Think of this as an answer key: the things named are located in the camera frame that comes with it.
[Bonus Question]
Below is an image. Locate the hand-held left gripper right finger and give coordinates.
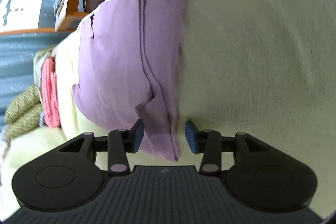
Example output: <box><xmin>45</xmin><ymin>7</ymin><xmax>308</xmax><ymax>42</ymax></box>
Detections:
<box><xmin>184</xmin><ymin>120</ymin><xmax>273</xmax><ymax>175</ymax></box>

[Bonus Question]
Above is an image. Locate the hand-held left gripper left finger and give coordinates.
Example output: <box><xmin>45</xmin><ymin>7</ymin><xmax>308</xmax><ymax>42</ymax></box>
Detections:
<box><xmin>59</xmin><ymin>119</ymin><xmax>145</xmax><ymax>176</ymax></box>

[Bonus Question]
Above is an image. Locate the purple garment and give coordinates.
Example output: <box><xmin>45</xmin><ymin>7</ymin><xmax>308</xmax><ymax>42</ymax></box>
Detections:
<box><xmin>71</xmin><ymin>0</ymin><xmax>193</xmax><ymax>161</ymax></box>

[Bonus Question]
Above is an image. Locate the pink blanket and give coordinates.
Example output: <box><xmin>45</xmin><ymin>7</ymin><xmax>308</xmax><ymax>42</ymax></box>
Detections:
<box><xmin>41</xmin><ymin>56</ymin><xmax>61</xmax><ymax>127</ymax></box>

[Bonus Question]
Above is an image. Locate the green covered sofa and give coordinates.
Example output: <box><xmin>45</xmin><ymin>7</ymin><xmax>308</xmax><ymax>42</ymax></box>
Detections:
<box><xmin>0</xmin><ymin>0</ymin><xmax>336</xmax><ymax>216</ymax></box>

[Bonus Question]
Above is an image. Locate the green zigzag cushion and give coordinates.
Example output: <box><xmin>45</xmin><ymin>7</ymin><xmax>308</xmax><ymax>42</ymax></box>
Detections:
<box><xmin>5</xmin><ymin>85</ymin><xmax>44</xmax><ymax>139</ymax></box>

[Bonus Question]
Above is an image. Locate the blue curtain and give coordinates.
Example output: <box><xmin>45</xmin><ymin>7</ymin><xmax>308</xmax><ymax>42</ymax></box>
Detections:
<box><xmin>0</xmin><ymin>0</ymin><xmax>105</xmax><ymax>125</ymax></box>

